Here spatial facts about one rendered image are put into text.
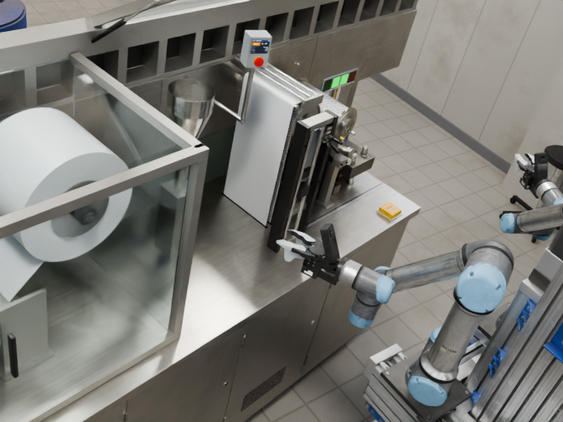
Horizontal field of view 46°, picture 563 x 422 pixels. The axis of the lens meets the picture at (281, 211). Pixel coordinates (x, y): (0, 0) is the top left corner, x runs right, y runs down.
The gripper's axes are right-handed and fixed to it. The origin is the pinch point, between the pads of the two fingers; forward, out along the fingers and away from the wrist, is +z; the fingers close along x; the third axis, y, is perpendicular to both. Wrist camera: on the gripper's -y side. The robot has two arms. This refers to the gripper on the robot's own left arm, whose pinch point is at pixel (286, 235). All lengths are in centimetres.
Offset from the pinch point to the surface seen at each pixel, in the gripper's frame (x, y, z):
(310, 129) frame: 26.2, -23.4, 10.3
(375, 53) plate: 141, -23, 25
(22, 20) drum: 103, 18, 201
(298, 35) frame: 83, -34, 43
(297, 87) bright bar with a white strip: 44, -28, 24
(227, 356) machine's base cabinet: 0, 55, 7
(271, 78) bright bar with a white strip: 43, -28, 34
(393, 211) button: 84, 20, -17
